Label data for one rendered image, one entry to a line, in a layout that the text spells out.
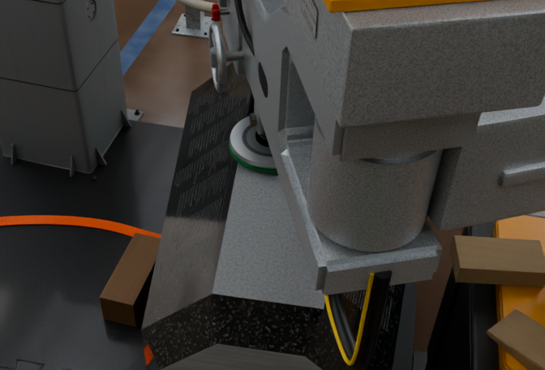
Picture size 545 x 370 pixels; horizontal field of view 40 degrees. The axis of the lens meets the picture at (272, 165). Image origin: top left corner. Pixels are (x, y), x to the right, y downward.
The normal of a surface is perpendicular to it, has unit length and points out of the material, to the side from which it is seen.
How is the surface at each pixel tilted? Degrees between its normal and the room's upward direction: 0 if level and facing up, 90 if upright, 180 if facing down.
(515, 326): 11
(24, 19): 90
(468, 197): 90
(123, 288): 0
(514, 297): 0
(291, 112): 90
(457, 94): 90
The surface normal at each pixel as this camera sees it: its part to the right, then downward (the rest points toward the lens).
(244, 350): -0.14, 0.66
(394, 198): 0.21, 0.66
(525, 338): -0.08, -0.83
